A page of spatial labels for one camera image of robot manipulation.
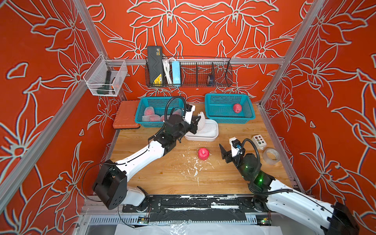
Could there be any teal right plastic basket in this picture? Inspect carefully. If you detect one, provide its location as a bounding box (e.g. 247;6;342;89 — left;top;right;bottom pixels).
205;93;256;124

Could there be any light blue box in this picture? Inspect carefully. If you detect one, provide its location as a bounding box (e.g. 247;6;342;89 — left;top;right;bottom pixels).
171;61;181;87

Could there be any clear tape roll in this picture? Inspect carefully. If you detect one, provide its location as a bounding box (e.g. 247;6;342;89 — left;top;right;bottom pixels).
262;147;281;165

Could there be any white plastic tray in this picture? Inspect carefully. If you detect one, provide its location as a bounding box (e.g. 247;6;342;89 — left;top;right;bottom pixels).
185;119;219;142

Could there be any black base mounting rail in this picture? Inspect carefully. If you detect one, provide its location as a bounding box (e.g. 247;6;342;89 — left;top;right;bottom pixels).
120;194;272;226

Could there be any teal plastic basket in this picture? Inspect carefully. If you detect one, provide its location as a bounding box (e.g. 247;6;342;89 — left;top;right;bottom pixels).
205;93;256;124
135;97;186;128

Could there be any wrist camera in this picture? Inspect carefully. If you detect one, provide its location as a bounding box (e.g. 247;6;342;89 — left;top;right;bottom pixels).
184;108;194;124
229;137;242;158

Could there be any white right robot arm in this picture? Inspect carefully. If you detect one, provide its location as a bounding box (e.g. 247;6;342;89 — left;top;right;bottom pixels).
220;138;360;235

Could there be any dark tool in clear box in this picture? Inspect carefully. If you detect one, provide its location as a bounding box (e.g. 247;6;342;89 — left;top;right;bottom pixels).
97;70;111;95

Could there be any orange foam pad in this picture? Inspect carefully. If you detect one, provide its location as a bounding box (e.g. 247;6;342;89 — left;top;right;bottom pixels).
113;100;140;129

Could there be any white foam net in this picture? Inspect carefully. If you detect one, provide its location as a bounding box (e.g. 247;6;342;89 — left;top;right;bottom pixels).
197;112;206;132
201;123;218;138

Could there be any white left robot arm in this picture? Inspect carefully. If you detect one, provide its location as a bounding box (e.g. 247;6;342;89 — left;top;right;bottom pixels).
93;104;201;210

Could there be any red apple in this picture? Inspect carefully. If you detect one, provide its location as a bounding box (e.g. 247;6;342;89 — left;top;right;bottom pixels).
198;148;210;161
233;103;242;114

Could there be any white coiled cable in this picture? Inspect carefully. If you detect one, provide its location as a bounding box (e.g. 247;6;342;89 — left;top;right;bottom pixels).
161;58;174;86

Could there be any black rectangular device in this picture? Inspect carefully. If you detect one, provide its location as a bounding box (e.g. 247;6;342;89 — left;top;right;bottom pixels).
147;46;164;86

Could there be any teal left plastic basket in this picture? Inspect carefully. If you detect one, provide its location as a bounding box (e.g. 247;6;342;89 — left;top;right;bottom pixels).
135;97;186;128

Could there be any clear acrylic wall box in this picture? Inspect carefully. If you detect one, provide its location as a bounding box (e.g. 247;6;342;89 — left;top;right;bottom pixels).
83;54;128;97

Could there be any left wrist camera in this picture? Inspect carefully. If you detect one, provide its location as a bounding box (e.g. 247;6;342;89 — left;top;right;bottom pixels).
184;108;194;124

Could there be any white button control box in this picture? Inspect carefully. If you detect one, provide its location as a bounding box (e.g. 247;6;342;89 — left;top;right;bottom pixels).
252;134;267;150

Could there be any black wire wall basket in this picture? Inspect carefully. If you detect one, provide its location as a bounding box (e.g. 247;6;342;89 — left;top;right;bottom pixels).
145;56;234;88

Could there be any small dark blue object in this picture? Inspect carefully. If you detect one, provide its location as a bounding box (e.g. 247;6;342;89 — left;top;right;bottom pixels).
207;72;215;85

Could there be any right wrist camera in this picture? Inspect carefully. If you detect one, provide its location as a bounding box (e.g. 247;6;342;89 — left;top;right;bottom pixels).
229;137;242;158

